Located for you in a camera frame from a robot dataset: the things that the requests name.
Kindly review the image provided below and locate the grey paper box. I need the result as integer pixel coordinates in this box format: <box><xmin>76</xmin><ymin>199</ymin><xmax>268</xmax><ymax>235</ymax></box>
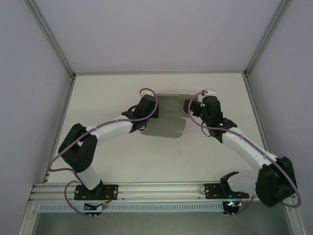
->
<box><xmin>140</xmin><ymin>92</ymin><xmax>196</xmax><ymax>140</ymax></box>

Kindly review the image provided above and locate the small circuit board green light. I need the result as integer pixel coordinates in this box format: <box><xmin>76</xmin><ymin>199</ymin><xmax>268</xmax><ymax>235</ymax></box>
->
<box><xmin>226</xmin><ymin>199</ymin><xmax>244</xmax><ymax>209</ymax></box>

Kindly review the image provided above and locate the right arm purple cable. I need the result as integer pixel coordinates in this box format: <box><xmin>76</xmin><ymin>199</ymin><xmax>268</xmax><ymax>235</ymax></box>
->
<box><xmin>187</xmin><ymin>90</ymin><xmax>302</xmax><ymax>216</ymax></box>

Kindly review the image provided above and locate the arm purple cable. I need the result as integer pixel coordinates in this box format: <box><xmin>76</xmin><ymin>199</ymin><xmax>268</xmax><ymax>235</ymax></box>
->
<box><xmin>187</xmin><ymin>90</ymin><xmax>302</xmax><ymax>216</ymax></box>
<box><xmin>47</xmin><ymin>87</ymin><xmax>158</xmax><ymax>217</ymax></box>

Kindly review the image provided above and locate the aluminium frame cross bar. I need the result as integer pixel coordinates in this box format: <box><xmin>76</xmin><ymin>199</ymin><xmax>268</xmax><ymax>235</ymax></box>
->
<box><xmin>73</xmin><ymin>70</ymin><xmax>247</xmax><ymax>76</ymax></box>

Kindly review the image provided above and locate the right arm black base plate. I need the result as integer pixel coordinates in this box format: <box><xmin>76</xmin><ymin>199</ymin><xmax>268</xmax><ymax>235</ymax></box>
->
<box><xmin>204</xmin><ymin>182</ymin><xmax>250</xmax><ymax>199</ymax></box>

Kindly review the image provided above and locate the aluminium mounting rail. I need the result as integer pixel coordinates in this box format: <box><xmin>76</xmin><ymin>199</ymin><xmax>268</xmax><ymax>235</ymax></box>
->
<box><xmin>30</xmin><ymin>180</ymin><xmax>296</xmax><ymax>202</ymax></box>

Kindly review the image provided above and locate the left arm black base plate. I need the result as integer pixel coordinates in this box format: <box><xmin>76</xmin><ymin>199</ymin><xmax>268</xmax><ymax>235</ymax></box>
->
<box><xmin>74</xmin><ymin>183</ymin><xmax>119</xmax><ymax>201</ymax></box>

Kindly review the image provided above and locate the aluminium table side rail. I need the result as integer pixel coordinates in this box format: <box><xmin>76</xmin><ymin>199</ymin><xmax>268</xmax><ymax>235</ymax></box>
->
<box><xmin>42</xmin><ymin>75</ymin><xmax>76</xmax><ymax>184</ymax></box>

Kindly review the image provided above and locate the aluminium frame post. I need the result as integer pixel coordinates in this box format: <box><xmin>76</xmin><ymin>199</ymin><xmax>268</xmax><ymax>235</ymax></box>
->
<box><xmin>244</xmin><ymin>0</ymin><xmax>294</xmax><ymax>78</ymax></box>
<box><xmin>24</xmin><ymin>0</ymin><xmax>76</xmax><ymax>79</ymax></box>

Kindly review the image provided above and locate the white slotted cable duct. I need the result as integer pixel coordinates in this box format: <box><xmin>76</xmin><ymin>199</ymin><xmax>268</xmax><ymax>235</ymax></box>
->
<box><xmin>39</xmin><ymin>202</ymin><xmax>224</xmax><ymax>212</ymax></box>

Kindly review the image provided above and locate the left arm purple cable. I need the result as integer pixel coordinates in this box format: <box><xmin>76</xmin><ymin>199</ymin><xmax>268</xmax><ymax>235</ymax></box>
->
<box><xmin>47</xmin><ymin>87</ymin><xmax>158</xmax><ymax>217</ymax></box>

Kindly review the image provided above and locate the small circuit board with wires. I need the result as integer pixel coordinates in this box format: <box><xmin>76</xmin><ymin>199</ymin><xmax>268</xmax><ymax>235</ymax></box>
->
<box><xmin>84</xmin><ymin>200</ymin><xmax>110</xmax><ymax>212</ymax></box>

